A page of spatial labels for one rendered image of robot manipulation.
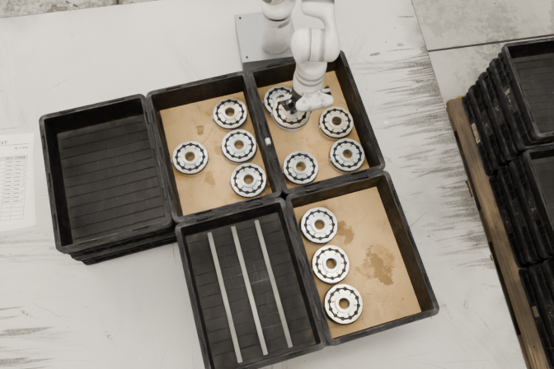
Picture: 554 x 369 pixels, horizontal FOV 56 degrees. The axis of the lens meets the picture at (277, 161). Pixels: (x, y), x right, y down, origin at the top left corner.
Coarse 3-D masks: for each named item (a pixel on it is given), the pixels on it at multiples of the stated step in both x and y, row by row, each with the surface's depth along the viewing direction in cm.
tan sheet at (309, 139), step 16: (336, 80) 163; (336, 96) 161; (320, 112) 159; (272, 128) 156; (304, 128) 157; (352, 128) 157; (288, 144) 155; (304, 144) 155; (320, 144) 155; (320, 160) 153; (320, 176) 152
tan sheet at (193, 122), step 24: (240, 96) 160; (168, 120) 156; (192, 120) 156; (168, 144) 153; (216, 144) 154; (216, 168) 151; (264, 168) 152; (192, 192) 148; (216, 192) 149; (264, 192) 149
